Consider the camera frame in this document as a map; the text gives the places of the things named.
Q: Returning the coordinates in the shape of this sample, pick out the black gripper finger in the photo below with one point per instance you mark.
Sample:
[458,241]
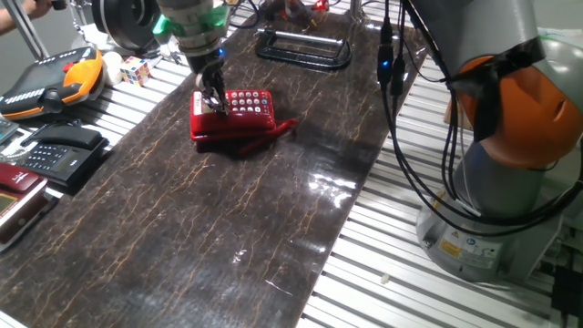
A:
[221,95]
[205,91]

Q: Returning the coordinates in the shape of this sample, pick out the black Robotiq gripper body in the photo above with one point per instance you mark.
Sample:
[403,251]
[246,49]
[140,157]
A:
[205,61]

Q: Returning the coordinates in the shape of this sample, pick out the person's bare forearm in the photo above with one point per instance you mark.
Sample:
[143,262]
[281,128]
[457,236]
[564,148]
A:
[11,23]

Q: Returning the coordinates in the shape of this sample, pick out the black telephone handset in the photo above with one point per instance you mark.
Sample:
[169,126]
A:
[68,136]

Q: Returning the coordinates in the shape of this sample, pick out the black telephone base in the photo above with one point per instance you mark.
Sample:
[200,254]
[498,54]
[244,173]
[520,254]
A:
[59,164]

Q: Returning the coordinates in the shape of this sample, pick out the dark red telephone handset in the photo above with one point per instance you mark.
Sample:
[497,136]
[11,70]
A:
[16,177]

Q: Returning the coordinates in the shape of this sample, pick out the dark red telephone base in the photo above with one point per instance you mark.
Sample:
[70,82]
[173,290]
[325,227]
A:
[20,214]

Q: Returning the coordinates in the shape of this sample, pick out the person's bare hand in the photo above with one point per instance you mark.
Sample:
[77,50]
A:
[38,7]

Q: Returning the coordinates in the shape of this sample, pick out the Rubik's cube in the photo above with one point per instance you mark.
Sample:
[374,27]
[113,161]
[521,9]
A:
[136,70]

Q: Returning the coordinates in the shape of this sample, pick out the large black spool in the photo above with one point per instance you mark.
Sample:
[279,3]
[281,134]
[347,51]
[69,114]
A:
[123,27]

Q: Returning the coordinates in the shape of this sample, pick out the white round object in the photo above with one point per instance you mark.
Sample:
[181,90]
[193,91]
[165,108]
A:
[112,66]

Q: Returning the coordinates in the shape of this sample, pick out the black glue gun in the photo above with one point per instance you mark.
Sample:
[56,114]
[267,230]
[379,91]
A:
[296,11]

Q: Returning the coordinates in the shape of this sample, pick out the black orange teach pendant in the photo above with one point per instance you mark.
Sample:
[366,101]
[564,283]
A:
[50,82]

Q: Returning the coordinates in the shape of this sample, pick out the dark marble pattern mat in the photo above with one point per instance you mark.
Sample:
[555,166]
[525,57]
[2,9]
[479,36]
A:
[182,255]

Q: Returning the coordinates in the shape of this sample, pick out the slanted metal pole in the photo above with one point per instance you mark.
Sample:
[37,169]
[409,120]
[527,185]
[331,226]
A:
[27,32]

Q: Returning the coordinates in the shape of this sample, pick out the grey keypad device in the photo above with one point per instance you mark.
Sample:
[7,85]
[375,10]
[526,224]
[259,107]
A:
[5,130]

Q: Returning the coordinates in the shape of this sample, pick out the large wooden block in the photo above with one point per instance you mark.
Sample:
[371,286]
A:
[455,116]

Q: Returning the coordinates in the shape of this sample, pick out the small white scrap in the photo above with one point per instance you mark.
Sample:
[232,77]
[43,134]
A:
[385,278]

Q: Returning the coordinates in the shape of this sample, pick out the upright metal post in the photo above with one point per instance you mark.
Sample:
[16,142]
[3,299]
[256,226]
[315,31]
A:
[356,9]

